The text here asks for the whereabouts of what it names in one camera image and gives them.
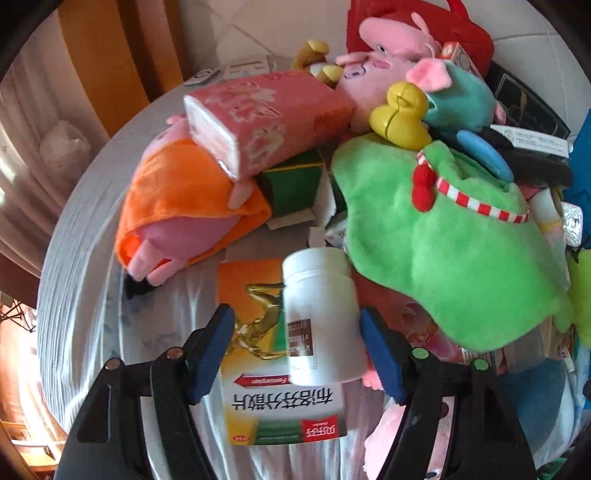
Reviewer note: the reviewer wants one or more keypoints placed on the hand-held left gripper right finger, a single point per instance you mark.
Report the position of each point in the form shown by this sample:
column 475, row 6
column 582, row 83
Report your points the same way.
column 383, row 355

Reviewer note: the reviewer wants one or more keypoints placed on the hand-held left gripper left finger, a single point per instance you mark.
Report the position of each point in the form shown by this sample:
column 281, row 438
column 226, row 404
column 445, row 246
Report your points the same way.
column 210, row 355

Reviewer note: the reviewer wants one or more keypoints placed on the white plastic bottle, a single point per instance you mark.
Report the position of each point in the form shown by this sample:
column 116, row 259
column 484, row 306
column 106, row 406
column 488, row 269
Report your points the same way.
column 318, row 304

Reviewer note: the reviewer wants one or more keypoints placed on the orange and green medicine box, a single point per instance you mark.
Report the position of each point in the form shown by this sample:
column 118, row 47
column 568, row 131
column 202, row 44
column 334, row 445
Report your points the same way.
column 258, row 406

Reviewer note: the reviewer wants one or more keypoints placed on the light pink plush toy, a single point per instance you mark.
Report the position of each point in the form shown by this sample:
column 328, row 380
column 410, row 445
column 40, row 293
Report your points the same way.
column 392, row 438

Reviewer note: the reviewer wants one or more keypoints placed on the green plush toy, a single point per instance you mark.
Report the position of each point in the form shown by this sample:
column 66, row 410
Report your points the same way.
column 461, row 258

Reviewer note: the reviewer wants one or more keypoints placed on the orange dress pig plush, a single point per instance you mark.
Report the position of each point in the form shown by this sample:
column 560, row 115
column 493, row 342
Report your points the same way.
column 184, row 217

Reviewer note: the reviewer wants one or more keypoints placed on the blue plush toy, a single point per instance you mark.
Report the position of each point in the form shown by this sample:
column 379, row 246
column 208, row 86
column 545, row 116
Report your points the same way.
column 540, row 401

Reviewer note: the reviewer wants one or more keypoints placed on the green cardboard box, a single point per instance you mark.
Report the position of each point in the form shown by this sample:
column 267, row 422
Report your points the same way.
column 291, row 184

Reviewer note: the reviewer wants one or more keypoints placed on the blue oval object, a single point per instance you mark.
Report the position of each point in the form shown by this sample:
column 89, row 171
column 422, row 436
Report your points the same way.
column 485, row 154

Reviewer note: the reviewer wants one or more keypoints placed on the yellow toy duck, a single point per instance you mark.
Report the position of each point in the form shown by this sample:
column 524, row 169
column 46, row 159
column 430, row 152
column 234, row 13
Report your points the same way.
column 401, row 117

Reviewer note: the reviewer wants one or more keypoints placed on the black object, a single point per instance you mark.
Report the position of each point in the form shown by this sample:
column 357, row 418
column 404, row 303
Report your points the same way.
column 535, row 170

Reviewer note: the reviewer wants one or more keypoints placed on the pink floral tissue pack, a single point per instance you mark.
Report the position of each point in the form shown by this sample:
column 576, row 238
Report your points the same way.
column 268, row 120

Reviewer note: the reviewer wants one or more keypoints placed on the white labelled box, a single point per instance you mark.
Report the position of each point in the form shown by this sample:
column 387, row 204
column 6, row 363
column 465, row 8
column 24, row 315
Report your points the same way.
column 531, row 141

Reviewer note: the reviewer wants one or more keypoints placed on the teal dress pig plush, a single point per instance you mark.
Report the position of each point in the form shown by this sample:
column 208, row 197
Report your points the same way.
column 459, row 94

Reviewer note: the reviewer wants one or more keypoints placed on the small white remote control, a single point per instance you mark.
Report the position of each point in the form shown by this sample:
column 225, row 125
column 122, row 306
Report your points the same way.
column 201, row 76

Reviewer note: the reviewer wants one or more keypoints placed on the large white remote control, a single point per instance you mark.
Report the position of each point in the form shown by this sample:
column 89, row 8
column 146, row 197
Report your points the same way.
column 244, row 69

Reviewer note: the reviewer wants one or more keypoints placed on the black gift box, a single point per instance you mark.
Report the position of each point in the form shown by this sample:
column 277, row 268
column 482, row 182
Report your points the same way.
column 526, row 99

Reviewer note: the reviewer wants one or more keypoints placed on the brown and yellow plush toy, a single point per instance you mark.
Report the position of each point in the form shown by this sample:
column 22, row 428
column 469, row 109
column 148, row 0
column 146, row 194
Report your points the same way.
column 316, row 57

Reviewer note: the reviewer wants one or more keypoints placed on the small orange and white box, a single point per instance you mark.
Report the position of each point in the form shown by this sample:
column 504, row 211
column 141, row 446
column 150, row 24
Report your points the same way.
column 459, row 57

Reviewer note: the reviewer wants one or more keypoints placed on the red plastic carry case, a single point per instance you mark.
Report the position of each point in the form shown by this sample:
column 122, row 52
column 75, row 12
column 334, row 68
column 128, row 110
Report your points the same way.
column 466, row 32

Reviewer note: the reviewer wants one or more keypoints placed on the wooden door frame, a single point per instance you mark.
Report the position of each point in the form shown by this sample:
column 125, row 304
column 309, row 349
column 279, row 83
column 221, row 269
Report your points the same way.
column 124, row 41

